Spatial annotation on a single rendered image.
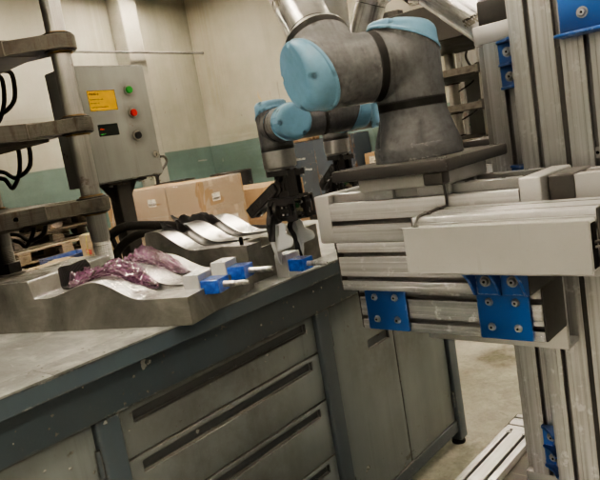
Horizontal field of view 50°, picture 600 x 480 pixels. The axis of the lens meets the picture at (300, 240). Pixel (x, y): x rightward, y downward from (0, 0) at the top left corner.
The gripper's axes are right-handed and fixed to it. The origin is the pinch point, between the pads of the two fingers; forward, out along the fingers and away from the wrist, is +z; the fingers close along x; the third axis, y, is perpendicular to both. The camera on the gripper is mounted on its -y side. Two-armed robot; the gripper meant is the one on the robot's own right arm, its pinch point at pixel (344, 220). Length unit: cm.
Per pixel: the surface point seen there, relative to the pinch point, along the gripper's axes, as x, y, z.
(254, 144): 353, -749, -36
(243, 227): -33.1, -0.8, -4.9
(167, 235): -56, 2, -8
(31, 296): -92, 19, -3
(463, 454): 27, 8, 85
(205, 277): -63, 43, -2
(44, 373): -96, 51, 5
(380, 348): -4.6, 15.0, 36.3
